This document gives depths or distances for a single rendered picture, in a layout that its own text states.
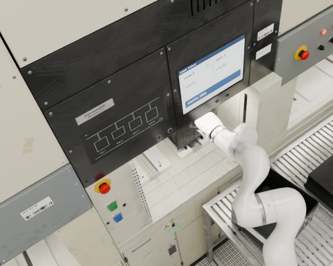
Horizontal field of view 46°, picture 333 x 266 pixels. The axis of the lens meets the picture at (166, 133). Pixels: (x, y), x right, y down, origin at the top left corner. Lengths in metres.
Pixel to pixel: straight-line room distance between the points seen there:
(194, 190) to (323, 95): 0.93
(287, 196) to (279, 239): 0.14
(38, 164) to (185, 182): 0.93
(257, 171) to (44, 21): 0.75
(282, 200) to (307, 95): 1.16
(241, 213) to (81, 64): 0.64
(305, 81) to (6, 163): 1.76
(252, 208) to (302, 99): 1.19
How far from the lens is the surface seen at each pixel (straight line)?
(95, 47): 1.05
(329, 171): 2.05
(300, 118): 2.22
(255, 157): 1.26
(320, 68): 2.50
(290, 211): 1.27
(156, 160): 2.00
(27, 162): 1.19
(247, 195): 1.23
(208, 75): 1.37
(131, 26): 1.07
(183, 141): 1.94
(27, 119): 1.08
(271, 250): 1.30
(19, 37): 0.95
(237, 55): 1.43
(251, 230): 1.86
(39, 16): 0.94
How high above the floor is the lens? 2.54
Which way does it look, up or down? 51 degrees down
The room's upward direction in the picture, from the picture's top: 10 degrees counter-clockwise
